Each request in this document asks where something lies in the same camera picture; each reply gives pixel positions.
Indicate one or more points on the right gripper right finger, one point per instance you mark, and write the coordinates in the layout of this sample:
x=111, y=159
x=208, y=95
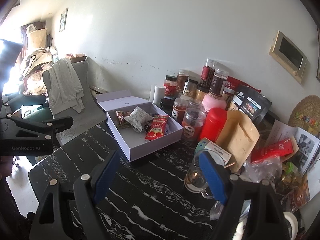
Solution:
x=266, y=219

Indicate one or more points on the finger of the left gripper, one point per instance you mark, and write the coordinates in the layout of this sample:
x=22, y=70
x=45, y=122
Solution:
x=18, y=128

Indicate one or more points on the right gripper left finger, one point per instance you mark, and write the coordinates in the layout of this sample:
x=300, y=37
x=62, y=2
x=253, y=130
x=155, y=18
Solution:
x=68, y=214

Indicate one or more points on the white doodle-print snack bag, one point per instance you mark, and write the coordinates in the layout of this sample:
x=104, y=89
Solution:
x=138, y=118

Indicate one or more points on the red snack packet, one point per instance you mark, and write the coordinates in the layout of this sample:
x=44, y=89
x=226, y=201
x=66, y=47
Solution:
x=157, y=126

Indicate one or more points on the black white polka-dot scrunchie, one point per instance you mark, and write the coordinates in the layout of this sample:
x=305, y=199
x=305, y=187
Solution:
x=146, y=128

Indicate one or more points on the clear plastic bag of items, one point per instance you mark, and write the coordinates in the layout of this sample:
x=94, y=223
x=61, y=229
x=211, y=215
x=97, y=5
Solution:
x=269, y=169

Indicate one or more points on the clear glass mug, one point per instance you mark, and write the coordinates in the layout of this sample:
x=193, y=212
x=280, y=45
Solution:
x=195, y=181

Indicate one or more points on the white cloth garment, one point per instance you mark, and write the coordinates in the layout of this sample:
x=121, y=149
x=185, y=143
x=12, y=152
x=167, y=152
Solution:
x=66, y=90

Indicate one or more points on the red foil packet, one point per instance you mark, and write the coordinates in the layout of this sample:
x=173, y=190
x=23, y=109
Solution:
x=278, y=149

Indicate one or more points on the kraft paper pouch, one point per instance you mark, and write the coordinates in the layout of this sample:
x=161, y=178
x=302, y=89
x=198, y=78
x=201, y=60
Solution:
x=238, y=137

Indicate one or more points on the grey upholstered chair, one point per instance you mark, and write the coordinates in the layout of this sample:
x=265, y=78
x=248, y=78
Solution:
x=89, y=117

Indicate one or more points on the blue white medicine box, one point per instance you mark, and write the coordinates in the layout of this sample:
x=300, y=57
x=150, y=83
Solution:
x=221, y=156

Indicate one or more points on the white printed booklet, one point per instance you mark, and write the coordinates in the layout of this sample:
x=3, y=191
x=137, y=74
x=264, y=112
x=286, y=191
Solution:
x=307, y=144

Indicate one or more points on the red plastic canister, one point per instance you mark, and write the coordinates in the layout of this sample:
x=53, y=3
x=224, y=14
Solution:
x=213, y=125

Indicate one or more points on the orange-label clear jar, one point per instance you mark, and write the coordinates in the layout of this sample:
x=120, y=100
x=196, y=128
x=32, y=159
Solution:
x=192, y=123

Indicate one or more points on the brown patterned snack packet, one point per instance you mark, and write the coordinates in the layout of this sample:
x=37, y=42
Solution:
x=121, y=122

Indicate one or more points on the white open gift box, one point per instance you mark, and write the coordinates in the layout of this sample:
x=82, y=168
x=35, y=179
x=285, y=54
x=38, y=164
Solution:
x=133, y=143

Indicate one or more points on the black printed foil bag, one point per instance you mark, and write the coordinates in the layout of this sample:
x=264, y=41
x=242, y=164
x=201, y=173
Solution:
x=250, y=102

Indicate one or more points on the woven straw fan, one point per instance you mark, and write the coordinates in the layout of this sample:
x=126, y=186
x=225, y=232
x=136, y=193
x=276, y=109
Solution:
x=306, y=115

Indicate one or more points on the pink plastic bottle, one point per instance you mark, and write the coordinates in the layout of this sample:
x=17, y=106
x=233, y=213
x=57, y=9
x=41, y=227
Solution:
x=210, y=102

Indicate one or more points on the red-powder clear jar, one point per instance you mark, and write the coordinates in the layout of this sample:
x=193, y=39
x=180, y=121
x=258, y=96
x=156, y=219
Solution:
x=178, y=110

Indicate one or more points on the gold black-lid jar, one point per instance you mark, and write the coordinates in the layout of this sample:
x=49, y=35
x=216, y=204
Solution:
x=201, y=92

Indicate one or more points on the black lid dark jar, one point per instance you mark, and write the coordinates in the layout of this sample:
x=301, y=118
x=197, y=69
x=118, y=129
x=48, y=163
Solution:
x=166, y=105

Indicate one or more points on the jar of dried slices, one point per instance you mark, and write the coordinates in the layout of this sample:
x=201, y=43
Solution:
x=190, y=87

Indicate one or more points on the dark-label nut jar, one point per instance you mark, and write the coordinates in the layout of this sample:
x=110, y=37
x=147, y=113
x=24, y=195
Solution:
x=218, y=82

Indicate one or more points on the tall red-berry jar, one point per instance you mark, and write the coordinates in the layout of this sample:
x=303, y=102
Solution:
x=207, y=73

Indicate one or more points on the white paper roll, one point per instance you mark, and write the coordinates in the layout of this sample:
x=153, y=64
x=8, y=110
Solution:
x=157, y=93

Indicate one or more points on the red-label black-lid jar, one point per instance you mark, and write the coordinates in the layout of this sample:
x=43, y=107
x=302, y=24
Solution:
x=170, y=84

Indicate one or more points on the brown-label tall jar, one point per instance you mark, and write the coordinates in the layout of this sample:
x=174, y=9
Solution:
x=182, y=77

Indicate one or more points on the framed wall picture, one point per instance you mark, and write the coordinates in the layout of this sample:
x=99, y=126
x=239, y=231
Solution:
x=63, y=18

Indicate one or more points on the wall intercom panel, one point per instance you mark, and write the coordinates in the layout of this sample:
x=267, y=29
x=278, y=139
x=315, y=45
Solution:
x=289, y=56

